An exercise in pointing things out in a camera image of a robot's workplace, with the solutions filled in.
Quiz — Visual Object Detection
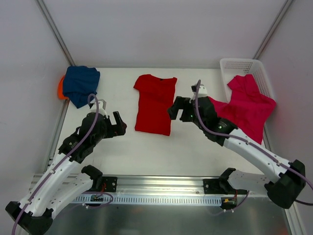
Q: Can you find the white slotted cable duct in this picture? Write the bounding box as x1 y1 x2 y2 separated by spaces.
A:
72 194 222 207

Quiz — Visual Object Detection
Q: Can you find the orange t shirt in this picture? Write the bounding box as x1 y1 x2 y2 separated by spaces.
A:
57 75 69 100

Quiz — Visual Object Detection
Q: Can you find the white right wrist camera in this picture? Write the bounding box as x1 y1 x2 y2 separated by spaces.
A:
191 84 208 99

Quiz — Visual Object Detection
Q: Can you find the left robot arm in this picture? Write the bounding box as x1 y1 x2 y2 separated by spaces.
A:
5 111 127 235

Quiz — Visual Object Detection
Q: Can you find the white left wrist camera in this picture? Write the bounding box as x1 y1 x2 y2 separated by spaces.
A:
89 99 107 117

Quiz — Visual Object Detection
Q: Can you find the left aluminium corner post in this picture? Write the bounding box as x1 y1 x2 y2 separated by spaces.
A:
35 0 75 66

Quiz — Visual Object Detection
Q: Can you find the red t shirt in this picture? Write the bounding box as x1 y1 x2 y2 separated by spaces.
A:
134 74 177 136

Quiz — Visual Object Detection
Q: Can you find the blue t shirt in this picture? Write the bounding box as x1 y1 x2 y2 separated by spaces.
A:
63 66 100 109

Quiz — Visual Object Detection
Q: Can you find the white perforated plastic basket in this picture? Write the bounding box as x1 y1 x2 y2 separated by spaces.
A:
220 58 275 102

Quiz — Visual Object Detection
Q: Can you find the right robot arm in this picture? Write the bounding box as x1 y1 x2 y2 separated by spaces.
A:
168 96 306 209

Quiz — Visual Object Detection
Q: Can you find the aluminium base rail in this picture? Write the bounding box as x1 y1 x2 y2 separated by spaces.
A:
28 172 294 198

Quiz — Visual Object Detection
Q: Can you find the right aluminium corner post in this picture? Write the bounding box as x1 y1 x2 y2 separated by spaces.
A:
252 0 295 60

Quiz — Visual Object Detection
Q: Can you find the pink t shirt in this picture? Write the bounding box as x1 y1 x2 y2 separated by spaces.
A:
209 74 276 144

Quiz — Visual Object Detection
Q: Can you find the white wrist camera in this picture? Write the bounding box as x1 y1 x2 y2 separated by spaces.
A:
191 84 208 99
89 99 107 117

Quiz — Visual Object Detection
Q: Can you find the aluminium corner post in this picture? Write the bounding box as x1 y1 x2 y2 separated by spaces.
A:
35 0 75 66
252 0 295 60

